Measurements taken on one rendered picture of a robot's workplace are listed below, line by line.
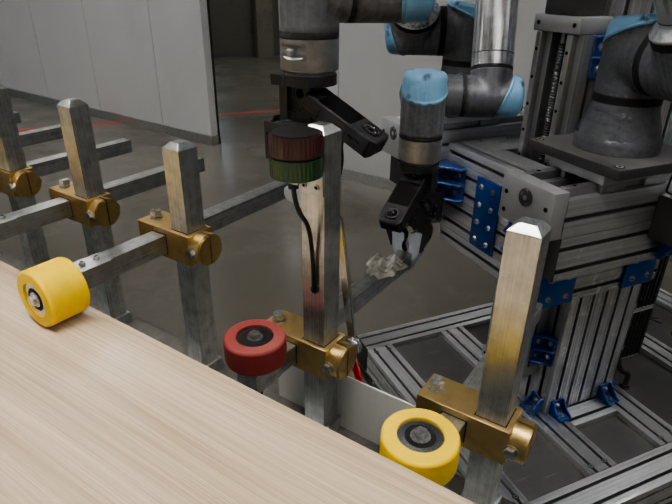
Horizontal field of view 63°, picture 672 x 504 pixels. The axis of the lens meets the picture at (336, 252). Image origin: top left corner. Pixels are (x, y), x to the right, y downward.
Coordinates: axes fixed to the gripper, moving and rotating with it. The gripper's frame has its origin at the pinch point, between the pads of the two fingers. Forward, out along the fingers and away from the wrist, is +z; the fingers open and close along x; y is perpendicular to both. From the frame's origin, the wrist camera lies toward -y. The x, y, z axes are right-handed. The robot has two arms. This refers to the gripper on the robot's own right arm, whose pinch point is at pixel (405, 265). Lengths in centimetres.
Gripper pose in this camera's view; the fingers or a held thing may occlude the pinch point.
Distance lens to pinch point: 105.9
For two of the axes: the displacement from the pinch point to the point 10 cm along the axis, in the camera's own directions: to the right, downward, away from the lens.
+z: -0.1, 9.0, 4.4
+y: 5.6, -3.6, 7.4
